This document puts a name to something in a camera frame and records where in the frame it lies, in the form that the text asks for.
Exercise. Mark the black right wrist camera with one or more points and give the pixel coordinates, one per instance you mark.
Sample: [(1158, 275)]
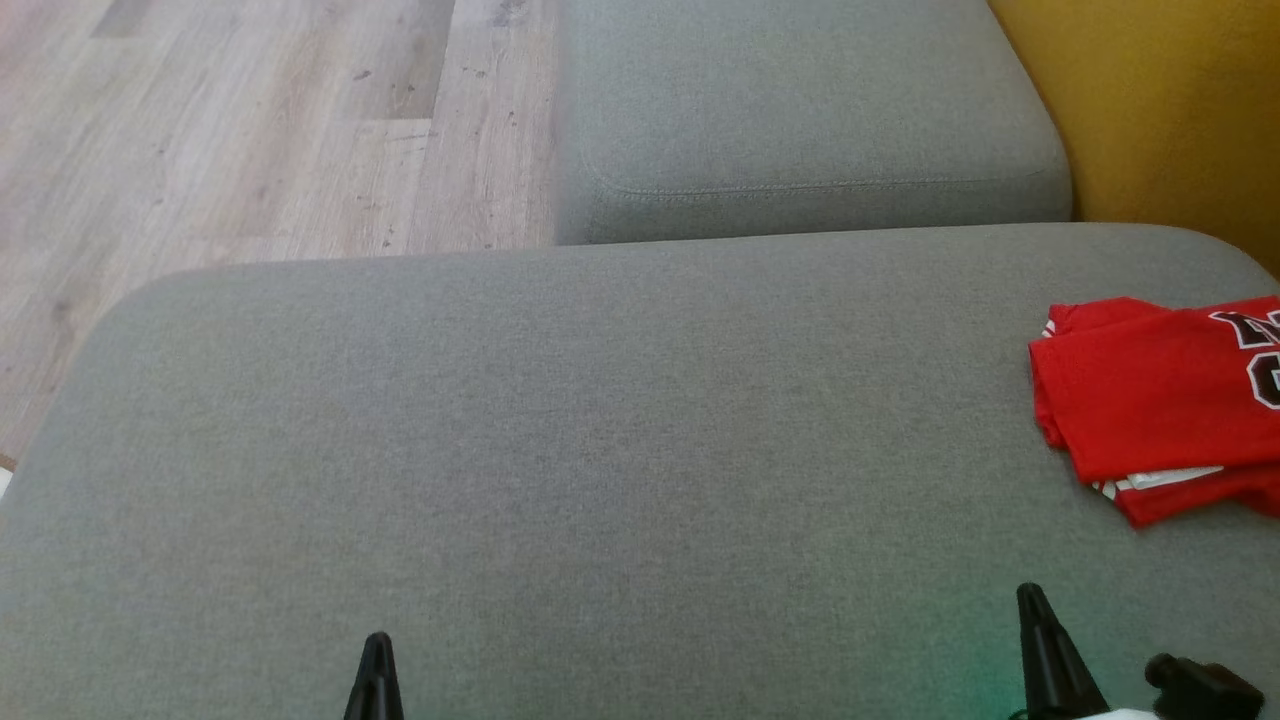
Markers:
[(1200, 690)]

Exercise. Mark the red basketball jersey with lettering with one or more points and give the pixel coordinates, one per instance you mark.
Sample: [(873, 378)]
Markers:
[(1140, 400)]

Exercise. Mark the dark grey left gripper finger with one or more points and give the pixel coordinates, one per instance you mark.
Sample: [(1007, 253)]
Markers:
[(366, 695), (389, 695)]

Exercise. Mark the large grey fabric sofa seat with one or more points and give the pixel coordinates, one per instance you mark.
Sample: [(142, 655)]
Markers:
[(550, 450)]

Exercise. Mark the yellow sofa cushions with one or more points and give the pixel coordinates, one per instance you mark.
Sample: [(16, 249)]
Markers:
[(1170, 110)]

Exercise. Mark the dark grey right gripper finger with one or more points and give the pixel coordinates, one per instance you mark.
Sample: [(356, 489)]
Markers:
[(1072, 685), (1038, 670)]

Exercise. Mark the small grey fabric sofa section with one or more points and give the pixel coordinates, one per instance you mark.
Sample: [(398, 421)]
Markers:
[(800, 120)]

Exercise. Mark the right gripper body with white band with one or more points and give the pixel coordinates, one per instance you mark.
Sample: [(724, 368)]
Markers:
[(1125, 715)]

